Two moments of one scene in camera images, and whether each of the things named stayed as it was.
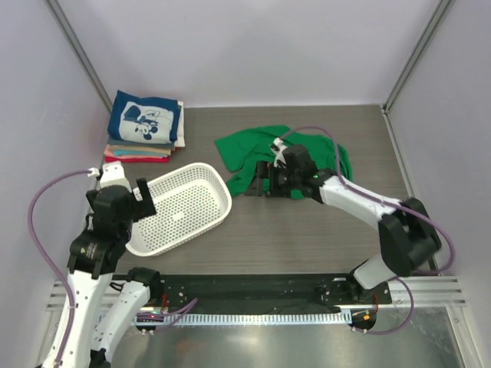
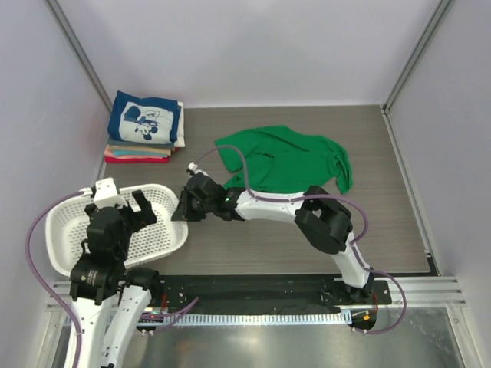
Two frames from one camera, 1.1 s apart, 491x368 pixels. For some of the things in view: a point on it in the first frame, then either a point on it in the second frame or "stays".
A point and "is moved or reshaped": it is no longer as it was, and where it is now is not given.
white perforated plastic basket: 186,201 is moved or reshaped
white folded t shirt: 180,139 stays
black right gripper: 262,172 -> 183,212
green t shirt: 238,155 stays
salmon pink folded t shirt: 110,153 stays
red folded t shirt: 109,159 stays
